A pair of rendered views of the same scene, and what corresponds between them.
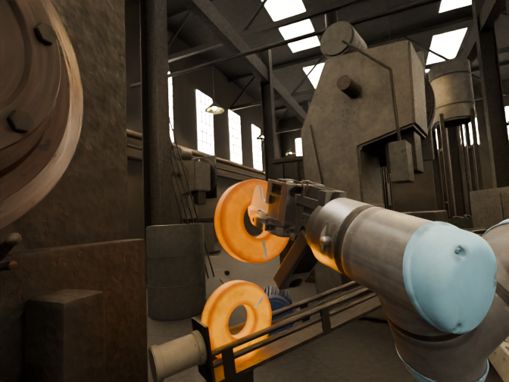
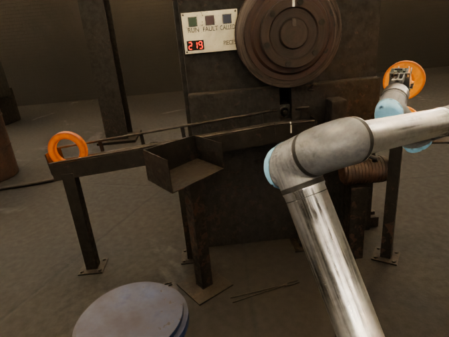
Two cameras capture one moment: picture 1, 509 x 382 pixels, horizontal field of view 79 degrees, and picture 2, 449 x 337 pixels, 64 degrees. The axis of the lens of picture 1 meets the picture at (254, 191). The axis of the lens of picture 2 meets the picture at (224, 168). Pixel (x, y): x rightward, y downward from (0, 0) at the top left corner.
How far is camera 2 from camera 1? 126 cm
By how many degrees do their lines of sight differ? 68
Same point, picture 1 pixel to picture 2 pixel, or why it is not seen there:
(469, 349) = not seen: hidden behind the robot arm
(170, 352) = not seen: hidden behind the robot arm
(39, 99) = (320, 43)
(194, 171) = not seen: outside the picture
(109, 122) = (368, 15)
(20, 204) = (319, 70)
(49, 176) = (328, 60)
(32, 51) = (318, 29)
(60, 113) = (331, 37)
